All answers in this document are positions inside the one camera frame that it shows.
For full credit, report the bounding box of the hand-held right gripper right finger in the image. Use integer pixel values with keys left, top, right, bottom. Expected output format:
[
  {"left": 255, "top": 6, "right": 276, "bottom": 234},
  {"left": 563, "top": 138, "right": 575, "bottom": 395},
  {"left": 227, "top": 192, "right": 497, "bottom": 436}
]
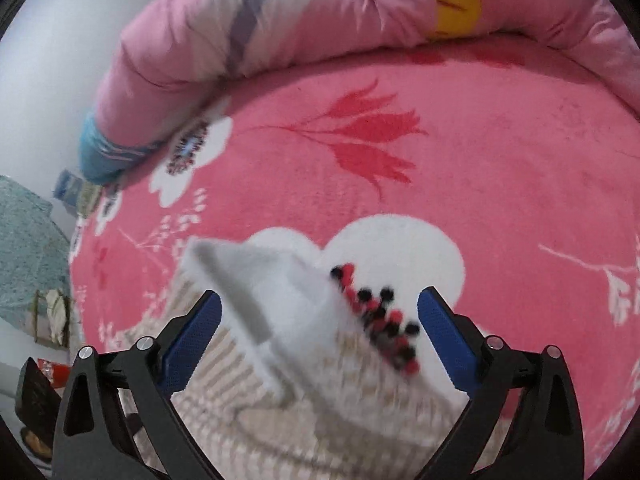
[{"left": 417, "top": 286, "right": 586, "bottom": 480}]

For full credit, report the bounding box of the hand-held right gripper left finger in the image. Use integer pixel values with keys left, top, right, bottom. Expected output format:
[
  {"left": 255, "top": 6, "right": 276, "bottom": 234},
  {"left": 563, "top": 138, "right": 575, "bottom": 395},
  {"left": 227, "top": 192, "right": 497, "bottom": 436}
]
[{"left": 51, "top": 289, "right": 223, "bottom": 480}]

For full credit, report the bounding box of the beige white houndstooth coat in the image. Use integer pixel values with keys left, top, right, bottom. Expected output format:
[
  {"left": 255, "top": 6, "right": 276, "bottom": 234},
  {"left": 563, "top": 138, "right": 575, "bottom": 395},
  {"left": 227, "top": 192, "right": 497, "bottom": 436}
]
[{"left": 107, "top": 240, "right": 501, "bottom": 480}]

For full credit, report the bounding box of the red packet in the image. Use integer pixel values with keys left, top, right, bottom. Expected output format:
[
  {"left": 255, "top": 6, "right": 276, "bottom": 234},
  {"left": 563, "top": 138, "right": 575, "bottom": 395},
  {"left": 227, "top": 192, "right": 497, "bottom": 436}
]
[{"left": 37, "top": 359, "right": 71, "bottom": 388}]

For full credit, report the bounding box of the green patterned cloth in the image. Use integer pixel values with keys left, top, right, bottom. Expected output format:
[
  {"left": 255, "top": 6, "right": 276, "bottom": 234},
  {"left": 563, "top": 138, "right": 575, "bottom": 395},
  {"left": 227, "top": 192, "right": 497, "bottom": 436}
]
[{"left": 75, "top": 180, "right": 108, "bottom": 218}]

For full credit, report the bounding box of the pink floral blanket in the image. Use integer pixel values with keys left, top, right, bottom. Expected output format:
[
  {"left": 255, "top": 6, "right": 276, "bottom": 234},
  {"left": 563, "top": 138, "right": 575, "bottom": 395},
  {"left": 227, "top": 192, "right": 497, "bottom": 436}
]
[{"left": 67, "top": 35, "right": 640, "bottom": 480}]

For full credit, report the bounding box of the teal patterned cloth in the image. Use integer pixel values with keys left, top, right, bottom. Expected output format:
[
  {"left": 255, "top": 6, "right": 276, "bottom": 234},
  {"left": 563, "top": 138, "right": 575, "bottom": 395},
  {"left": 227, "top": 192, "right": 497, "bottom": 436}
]
[{"left": 0, "top": 175, "right": 71, "bottom": 323}]

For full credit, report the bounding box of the pink and blue quilt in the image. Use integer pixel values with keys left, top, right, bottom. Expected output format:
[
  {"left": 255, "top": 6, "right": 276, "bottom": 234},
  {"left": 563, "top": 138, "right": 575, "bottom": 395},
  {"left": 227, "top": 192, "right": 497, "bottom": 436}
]
[{"left": 79, "top": 0, "right": 640, "bottom": 186}]

